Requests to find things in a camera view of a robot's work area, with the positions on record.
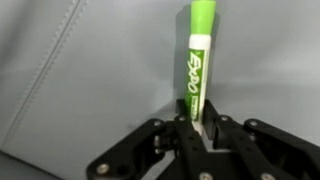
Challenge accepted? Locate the green Expo marker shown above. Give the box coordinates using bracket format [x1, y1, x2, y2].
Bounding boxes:
[184, 0, 217, 136]

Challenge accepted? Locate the blue chair holding mug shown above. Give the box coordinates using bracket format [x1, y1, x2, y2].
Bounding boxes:
[0, 0, 320, 180]

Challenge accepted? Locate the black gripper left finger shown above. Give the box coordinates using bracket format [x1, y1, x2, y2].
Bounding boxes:
[85, 98, 214, 180]

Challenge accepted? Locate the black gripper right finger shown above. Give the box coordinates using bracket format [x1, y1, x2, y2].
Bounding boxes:
[201, 99, 320, 180]

